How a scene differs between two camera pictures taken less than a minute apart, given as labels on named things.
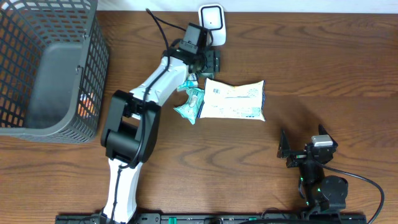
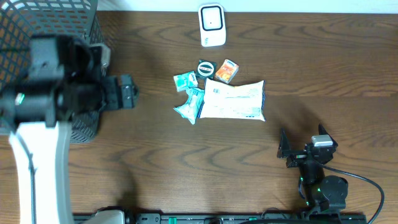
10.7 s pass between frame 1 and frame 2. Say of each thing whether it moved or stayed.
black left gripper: moved
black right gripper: stayed
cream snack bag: stayed
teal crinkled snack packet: stayed
